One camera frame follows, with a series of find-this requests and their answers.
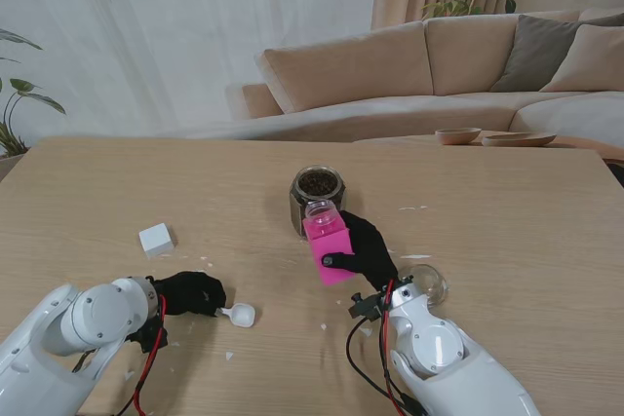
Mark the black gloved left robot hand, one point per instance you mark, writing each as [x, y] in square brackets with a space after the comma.
[192, 294]

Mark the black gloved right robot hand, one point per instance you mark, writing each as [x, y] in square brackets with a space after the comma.
[370, 253]

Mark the pink square coffee jar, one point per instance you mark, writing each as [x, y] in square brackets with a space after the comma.
[334, 255]

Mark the white plastic measuring spoon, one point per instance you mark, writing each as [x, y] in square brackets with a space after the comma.
[242, 314]

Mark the white square jar lid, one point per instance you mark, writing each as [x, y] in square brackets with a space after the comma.
[156, 239]

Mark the clear glass jar lid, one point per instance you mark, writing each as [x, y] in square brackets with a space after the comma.
[434, 282]

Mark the glass jar of coffee beans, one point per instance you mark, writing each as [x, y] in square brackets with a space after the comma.
[317, 182]

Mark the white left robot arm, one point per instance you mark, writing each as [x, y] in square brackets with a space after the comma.
[53, 348]

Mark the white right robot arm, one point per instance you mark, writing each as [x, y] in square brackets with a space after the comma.
[458, 367]

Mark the small wooden bowl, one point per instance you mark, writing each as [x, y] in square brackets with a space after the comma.
[458, 136]

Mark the beige fabric sofa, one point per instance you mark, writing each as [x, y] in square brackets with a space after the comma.
[351, 70]

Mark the shallow wooden plate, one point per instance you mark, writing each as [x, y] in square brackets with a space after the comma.
[521, 139]

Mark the grey sofa cushion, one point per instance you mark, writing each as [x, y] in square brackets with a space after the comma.
[531, 55]

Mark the pale green large-leaf houseplant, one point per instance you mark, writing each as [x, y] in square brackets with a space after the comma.
[27, 86]

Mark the white sheer curtain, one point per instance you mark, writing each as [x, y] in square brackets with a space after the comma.
[195, 21]

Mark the beige sofa cushion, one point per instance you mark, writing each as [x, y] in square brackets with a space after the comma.
[595, 65]

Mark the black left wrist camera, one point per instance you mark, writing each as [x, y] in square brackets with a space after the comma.
[148, 338]

